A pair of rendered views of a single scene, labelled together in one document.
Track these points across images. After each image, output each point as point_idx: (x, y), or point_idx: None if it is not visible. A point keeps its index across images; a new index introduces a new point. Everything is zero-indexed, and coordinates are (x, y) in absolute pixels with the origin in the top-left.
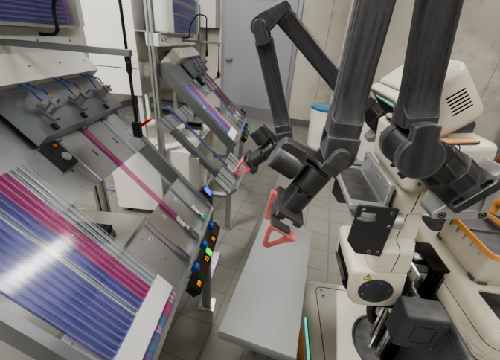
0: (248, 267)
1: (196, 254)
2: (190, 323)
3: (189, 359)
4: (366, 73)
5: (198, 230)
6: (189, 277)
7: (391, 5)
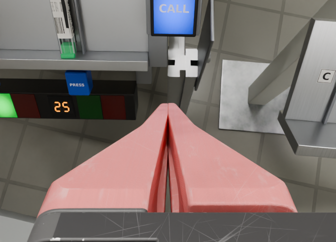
0: (7, 231)
1: (257, 86)
2: (137, 113)
3: (87, 125)
4: None
5: (3, 45)
6: (221, 88)
7: None
